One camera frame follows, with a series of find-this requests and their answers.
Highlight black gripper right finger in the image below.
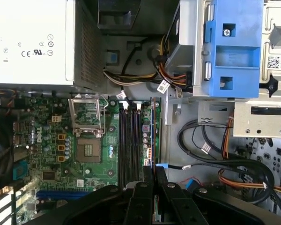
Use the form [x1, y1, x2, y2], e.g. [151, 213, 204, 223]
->
[155, 166, 272, 225]

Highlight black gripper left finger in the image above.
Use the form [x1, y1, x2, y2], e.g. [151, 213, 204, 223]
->
[23, 165, 155, 225]

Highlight green RAM stick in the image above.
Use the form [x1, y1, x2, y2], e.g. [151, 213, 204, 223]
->
[150, 96, 162, 223]

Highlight white-clip RAM slot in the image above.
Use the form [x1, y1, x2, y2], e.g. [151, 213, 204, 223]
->
[122, 100, 128, 188]
[134, 100, 141, 186]

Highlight green motherboard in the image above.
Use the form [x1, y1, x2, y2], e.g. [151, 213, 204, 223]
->
[11, 92, 163, 225]

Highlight black PC case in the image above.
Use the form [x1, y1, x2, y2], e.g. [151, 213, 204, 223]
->
[0, 0, 281, 225]

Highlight CPU socket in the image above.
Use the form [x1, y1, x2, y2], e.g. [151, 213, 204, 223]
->
[75, 137, 102, 164]

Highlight blue expansion slot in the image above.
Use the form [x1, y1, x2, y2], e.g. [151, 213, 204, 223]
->
[36, 190, 94, 198]

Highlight silver drive cage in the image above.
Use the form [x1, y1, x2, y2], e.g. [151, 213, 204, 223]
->
[165, 0, 281, 139]

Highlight metal socket cover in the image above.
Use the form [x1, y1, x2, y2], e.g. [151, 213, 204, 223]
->
[67, 93, 103, 138]

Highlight blue VGA port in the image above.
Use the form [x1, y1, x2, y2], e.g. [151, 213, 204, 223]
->
[13, 161, 29, 181]

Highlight blue drive latch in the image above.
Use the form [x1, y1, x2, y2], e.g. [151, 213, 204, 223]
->
[204, 0, 264, 98]

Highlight grey power supply unit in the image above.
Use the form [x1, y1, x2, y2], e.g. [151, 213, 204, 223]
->
[0, 0, 108, 92]

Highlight black cable with blue plug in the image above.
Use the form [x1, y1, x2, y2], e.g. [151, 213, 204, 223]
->
[155, 159, 276, 206]

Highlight black cable with white label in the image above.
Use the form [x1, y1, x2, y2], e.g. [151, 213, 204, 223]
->
[177, 119, 228, 162]

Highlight orange wire bundle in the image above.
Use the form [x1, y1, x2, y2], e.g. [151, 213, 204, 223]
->
[217, 116, 281, 196]

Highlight wire locking lever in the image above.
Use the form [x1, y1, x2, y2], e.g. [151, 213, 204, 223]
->
[98, 93, 110, 139]

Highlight yellow white power wires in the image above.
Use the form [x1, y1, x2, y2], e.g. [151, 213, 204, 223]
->
[103, 37, 169, 87]

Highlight red orange drive wires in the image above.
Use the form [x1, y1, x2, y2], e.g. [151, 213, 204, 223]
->
[154, 35, 193, 88]

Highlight twisted fan wires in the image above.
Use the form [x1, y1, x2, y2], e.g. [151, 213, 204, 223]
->
[0, 92, 17, 118]

